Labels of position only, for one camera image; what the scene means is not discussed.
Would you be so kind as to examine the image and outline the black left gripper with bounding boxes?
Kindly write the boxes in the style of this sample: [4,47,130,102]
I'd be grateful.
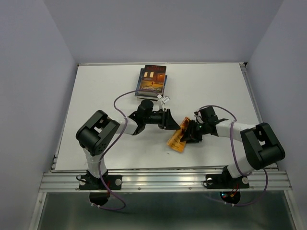
[144,109,180,131]

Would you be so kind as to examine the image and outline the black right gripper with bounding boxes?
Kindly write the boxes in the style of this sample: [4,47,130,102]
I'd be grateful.
[179,118,208,142]

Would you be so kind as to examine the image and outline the orange back cover book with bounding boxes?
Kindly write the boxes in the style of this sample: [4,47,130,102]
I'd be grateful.
[166,117,190,153]

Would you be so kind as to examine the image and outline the brown book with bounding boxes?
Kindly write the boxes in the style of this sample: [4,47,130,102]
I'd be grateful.
[138,65,167,98]

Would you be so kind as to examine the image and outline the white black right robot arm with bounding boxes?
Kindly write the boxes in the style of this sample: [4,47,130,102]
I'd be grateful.
[180,105,285,189]

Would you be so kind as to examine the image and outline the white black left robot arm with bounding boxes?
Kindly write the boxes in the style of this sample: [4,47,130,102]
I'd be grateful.
[76,100,180,190]

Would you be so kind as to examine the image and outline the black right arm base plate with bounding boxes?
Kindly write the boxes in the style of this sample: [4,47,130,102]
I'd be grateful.
[202,174,249,189]

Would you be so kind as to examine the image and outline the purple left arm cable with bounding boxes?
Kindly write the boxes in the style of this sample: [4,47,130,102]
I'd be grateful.
[92,90,163,210]

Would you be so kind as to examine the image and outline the aluminium table frame rail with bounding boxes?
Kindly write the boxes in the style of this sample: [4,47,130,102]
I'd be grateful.
[40,63,290,194]

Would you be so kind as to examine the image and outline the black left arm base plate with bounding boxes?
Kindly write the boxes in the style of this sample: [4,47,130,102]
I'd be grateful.
[76,174,122,190]

